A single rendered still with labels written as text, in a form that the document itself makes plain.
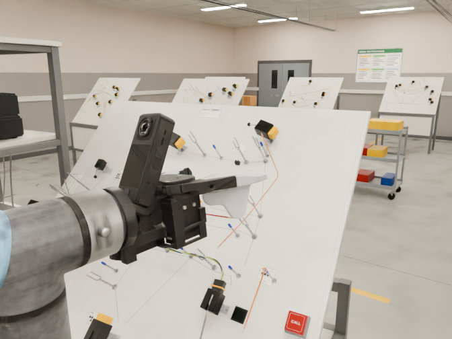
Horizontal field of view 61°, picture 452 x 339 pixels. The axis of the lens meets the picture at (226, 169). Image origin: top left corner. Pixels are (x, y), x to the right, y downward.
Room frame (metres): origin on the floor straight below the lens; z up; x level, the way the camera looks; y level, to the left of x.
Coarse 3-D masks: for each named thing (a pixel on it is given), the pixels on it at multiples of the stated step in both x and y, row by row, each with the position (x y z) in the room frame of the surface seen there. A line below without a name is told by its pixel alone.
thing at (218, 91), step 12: (192, 84) 5.95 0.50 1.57; (204, 84) 5.82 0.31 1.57; (216, 84) 5.70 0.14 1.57; (228, 84) 5.59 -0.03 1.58; (240, 84) 5.47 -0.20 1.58; (180, 96) 5.89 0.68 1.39; (192, 96) 5.77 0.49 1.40; (204, 96) 5.65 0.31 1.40; (216, 96) 5.54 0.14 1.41; (228, 96) 5.35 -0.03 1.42; (240, 96) 5.32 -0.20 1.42
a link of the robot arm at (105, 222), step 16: (80, 192) 0.39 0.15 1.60; (96, 192) 0.39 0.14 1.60; (80, 208) 0.36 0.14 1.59; (96, 208) 0.37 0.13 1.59; (112, 208) 0.38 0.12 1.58; (96, 224) 0.36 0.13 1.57; (112, 224) 0.37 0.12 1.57; (96, 240) 0.35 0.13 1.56; (112, 240) 0.37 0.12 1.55; (96, 256) 0.36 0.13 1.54
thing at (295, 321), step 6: (294, 312) 0.89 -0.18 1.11; (288, 318) 0.89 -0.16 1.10; (294, 318) 0.88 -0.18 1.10; (300, 318) 0.88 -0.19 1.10; (306, 318) 0.87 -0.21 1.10; (288, 324) 0.88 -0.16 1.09; (294, 324) 0.87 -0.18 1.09; (300, 324) 0.87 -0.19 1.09; (288, 330) 0.87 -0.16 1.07; (294, 330) 0.86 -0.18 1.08; (300, 330) 0.86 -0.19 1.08
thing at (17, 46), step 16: (0, 48) 1.47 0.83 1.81; (16, 48) 1.53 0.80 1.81; (32, 48) 1.59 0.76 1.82; (48, 48) 1.65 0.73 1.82; (48, 64) 1.68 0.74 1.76; (64, 112) 1.69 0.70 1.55; (64, 128) 1.68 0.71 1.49; (0, 144) 1.46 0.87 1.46; (16, 144) 1.52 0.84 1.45; (32, 144) 1.55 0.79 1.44; (48, 144) 1.61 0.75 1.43; (64, 144) 1.67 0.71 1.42; (64, 160) 1.67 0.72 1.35; (64, 176) 1.66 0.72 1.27; (0, 192) 1.95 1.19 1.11
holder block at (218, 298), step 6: (210, 294) 0.95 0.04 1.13; (216, 294) 0.94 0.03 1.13; (222, 294) 0.95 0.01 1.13; (204, 300) 0.94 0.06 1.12; (216, 300) 0.93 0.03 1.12; (222, 300) 0.95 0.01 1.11; (204, 306) 0.93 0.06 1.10; (210, 306) 0.92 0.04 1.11; (216, 306) 0.92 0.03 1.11; (210, 312) 0.94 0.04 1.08; (216, 312) 0.93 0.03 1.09
